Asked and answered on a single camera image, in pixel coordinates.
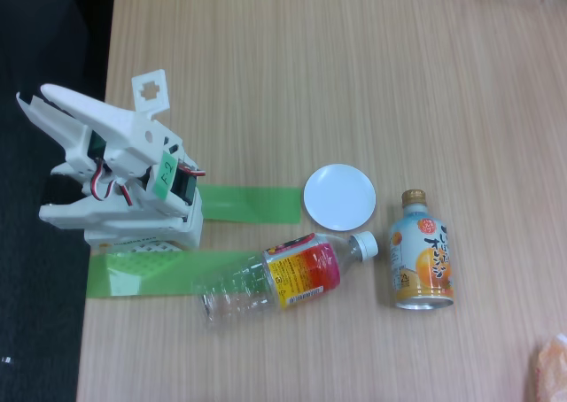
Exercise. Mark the white empty camera mount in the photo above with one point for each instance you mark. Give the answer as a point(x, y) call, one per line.
point(163, 96)

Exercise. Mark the narrow green tape strip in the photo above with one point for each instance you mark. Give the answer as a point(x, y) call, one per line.
point(252, 205)

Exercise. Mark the orange plastic bag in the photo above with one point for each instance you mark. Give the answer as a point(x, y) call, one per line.
point(551, 371)

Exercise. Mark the clear plastic bottle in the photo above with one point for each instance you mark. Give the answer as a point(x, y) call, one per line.
point(305, 269)

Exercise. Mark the small white plate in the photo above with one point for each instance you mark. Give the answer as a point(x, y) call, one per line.
point(339, 198)

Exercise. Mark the orange juice bottle can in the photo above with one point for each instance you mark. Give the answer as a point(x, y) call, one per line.
point(421, 260)

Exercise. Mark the wide green tape strip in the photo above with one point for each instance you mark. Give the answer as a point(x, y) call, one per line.
point(155, 273)

